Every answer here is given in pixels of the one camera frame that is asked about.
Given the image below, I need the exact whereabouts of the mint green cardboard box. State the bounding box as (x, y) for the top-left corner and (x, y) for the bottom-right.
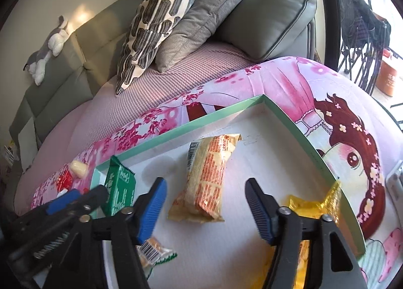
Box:
(31, 95), (367, 289)

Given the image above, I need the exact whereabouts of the black white patterned pillow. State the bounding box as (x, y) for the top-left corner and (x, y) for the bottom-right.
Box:
(115, 0), (196, 96)

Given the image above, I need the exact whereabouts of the black metal railing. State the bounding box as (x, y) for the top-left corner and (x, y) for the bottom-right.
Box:
(387, 46), (403, 132)

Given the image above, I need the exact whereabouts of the plain red snack packet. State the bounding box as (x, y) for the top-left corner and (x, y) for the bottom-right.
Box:
(56, 164), (76, 196)

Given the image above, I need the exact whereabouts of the orange bucket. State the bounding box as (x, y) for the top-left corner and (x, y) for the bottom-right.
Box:
(376, 54), (402, 97)

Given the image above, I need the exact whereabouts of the pink printed blanket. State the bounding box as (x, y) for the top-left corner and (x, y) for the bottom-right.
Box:
(31, 56), (403, 289)

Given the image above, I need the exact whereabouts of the yellow crinkly snack packet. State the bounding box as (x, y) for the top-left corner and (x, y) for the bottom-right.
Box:
(288, 180), (342, 225)

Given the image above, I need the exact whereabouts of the black folding chair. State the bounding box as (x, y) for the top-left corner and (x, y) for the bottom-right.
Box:
(337, 0), (392, 94)

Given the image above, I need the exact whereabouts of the grey green sofa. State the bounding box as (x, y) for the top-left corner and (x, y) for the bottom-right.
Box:
(9, 0), (318, 182)

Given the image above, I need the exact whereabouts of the grey fabric pillow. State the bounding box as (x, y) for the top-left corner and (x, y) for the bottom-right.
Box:
(155, 0), (254, 73)

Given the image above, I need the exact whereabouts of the grey white plush dog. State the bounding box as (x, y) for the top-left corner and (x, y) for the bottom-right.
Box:
(23, 15), (70, 86)

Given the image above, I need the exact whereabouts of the small cream cake packet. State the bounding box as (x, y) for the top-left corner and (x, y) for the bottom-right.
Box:
(70, 160), (89, 179)

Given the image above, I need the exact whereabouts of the white phone stand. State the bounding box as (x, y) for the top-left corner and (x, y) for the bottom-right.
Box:
(386, 160), (403, 206)

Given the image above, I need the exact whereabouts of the yellow printed snack packet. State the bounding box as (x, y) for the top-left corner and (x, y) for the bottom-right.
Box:
(252, 240), (311, 289)

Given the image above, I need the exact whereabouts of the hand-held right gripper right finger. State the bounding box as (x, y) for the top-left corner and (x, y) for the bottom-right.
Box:
(245, 178), (369, 289)

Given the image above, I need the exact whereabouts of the black window frame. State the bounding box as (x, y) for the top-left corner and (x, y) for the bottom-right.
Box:
(313, 0), (342, 72)

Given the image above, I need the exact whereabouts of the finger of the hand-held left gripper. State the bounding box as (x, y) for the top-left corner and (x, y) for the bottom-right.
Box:
(8, 184), (109, 272)
(11, 189), (82, 229)

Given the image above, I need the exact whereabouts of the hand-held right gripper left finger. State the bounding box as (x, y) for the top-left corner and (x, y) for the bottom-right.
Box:
(42, 177), (167, 289)

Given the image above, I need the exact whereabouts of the orange cream snack packet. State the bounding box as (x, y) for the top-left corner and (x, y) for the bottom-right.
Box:
(167, 133), (243, 223)

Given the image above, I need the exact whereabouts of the white green snack packet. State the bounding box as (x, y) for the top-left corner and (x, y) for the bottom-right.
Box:
(137, 237), (177, 278)

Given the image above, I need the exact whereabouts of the pink ribbed sofa cover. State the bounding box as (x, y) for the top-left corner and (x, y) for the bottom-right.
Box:
(14, 41), (262, 214)

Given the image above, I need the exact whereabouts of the grey leather cushion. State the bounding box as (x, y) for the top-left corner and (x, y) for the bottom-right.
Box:
(214, 0), (317, 62)

